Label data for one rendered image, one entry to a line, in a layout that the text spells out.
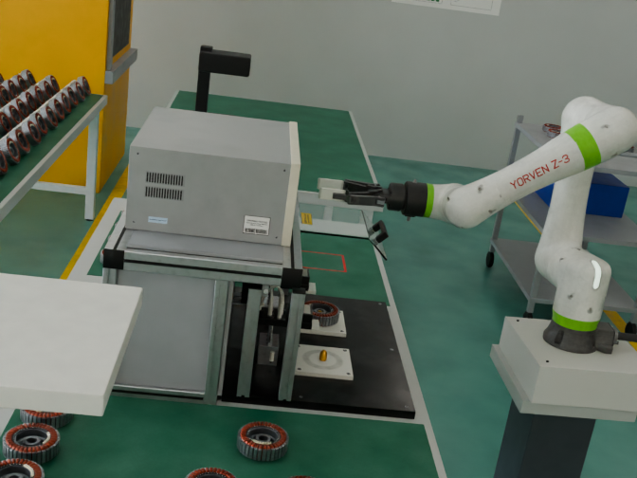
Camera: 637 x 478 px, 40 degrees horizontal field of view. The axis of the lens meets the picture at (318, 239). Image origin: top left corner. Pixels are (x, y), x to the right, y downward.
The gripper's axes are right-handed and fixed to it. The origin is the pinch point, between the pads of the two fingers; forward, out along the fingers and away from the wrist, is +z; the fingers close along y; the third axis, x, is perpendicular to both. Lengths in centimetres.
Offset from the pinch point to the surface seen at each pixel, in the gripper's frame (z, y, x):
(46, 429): 57, -64, -40
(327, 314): -4.8, -0.1, -36.4
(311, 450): 1, -58, -43
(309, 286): 1.1, 3.2, -30.0
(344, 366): -8.6, -23.2, -40.1
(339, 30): -37, 512, -14
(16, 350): 52, -108, 2
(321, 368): -2.5, -25.4, -40.1
